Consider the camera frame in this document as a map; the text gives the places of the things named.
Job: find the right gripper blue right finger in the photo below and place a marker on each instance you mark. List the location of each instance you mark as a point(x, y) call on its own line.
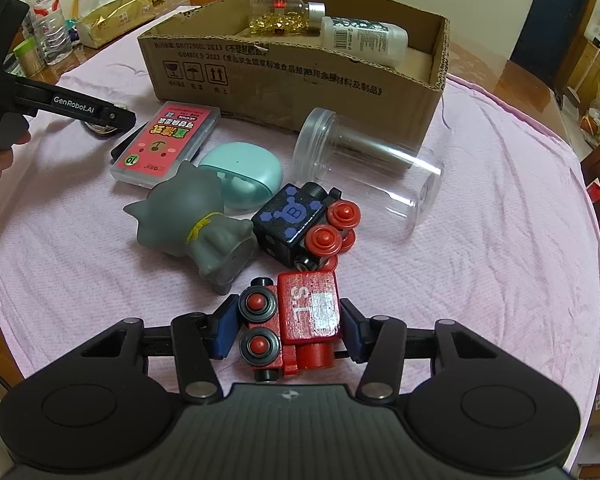
point(356, 332)

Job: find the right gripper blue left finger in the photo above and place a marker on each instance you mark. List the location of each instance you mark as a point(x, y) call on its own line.
point(225, 326)

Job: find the red toy train engine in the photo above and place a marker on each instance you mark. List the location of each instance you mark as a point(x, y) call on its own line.
point(293, 324)

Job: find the grey cat figurine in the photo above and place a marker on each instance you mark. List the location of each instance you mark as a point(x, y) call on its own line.
point(184, 217)

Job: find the black blue toy train car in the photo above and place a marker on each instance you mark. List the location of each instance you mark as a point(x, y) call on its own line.
point(306, 227)

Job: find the pink card box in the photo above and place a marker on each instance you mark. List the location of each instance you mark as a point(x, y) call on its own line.
point(174, 135)

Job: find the yellow capsule pill bottle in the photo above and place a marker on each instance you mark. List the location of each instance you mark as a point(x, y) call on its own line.
point(285, 17)

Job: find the white green-label plastic box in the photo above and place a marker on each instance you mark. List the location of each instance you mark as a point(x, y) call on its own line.
point(378, 42)

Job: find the green-lid small container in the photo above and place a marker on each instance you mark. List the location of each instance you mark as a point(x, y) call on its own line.
point(28, 57)

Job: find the plastic water bottle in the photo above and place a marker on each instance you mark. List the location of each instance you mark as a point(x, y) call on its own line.
point(49, 27)

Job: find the gold tissue pack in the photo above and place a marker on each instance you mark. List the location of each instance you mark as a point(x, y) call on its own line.
point(113, 20)

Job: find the clear plastic jar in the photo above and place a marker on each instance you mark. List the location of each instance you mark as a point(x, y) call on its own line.
point(394, 186)

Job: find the teal mushroom-shaped case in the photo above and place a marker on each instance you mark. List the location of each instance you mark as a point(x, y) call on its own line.
point(250, 175)

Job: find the pink table cloth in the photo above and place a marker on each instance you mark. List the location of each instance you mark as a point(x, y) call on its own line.
point(511, 248)

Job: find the brown cardboard box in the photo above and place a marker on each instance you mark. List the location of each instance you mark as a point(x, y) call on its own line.
point(208, 56)

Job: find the wooden cabinet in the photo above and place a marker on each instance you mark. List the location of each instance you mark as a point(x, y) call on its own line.
point(584, 81)

